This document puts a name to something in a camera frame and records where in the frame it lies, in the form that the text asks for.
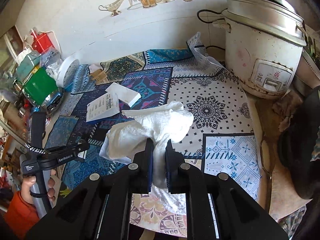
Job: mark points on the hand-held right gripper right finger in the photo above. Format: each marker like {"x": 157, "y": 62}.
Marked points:
{"x": 168, "y": 166}

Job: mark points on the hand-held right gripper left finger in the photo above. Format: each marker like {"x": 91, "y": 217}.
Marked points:
{"x": 149, "y": 166}

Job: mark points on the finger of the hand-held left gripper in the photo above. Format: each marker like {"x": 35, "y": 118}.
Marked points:
{"x": 72, "y": 147}

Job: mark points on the white tissue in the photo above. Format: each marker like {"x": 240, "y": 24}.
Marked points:
{"x": 160, "y": 125}

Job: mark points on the printed white paper box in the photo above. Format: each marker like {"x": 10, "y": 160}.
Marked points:
{"x": 102, "y": 107}

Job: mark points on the white cardboard box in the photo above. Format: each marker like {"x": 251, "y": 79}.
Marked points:
{"x": 123, "y": 93}

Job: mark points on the person's left forearm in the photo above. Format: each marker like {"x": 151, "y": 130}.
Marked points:
{"x": 21, "y": 217}

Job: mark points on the person's left hand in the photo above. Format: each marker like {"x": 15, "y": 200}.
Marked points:
{"x": 27, "y": 190}

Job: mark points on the shiny metal dish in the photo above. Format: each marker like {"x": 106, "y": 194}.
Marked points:
{"x": 55, "y": 100}

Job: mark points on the green box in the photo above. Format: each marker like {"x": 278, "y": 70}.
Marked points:
{"x": 40, "y": 86}

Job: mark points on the blue patchwork patterned cloth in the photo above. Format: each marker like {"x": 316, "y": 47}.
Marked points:
{"x": 207, "y": 110}

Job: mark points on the white perforated round tray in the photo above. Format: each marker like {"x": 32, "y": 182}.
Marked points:
{"x": 67, "y": 72}

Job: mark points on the teal tissue pouch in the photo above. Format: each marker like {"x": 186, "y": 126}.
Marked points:
{"x": 28, "y": 62}

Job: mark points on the white printed bag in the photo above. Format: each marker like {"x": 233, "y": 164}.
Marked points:
{"x": 51, "y": 61}

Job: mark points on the small brown cardboard box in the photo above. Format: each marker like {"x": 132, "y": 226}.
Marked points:
{"x": 98, "y": 75}

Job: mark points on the red tin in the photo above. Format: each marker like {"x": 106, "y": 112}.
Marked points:
{"x": 42, "y": 41}

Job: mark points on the thin metal utensil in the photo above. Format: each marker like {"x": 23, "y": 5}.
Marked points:
{"x": 266, "y": 160}

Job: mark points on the wooden cutting board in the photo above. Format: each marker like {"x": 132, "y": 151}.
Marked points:
{"x": 272, "y": 155}

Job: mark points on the beige rag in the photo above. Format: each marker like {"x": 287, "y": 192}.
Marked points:
{"x": 287, "y": 110}

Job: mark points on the black cooking pot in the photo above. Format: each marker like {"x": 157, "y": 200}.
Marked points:
{"x": 302, "y": 150}

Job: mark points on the grey dish cloth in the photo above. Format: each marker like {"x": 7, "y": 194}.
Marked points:
{"x": 292, "y": 222}

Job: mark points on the white rice cooker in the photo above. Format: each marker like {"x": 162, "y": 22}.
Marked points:
{"x": 262, "y": 42}

